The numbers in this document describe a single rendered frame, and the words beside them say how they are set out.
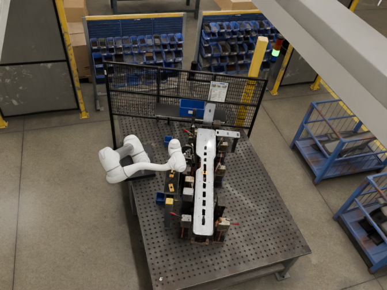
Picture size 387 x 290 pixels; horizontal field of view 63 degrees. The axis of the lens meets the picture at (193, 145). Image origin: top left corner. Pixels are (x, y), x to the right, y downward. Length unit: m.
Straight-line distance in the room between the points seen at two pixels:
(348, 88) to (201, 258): 2.64
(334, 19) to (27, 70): 4.48
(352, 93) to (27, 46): 4.35
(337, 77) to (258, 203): 2.94
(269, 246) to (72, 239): 2.26
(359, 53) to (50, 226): 3.97
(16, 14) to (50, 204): 2.34
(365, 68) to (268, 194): 3.11
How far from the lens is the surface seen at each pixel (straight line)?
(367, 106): 0.73
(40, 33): 4.64
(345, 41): 0.77
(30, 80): 5.06
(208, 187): 3.25
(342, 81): 0.78
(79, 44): 5.78
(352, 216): 4.76
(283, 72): 6.08
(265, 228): 3.50
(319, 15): 0.85
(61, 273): 4.01
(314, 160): 5.10
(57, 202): 4.47
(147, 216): 3.39
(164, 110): 3.93
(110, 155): 2.81
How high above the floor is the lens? 3.64
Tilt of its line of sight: 47 degrees down
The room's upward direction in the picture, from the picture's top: 8 degrees clockwise
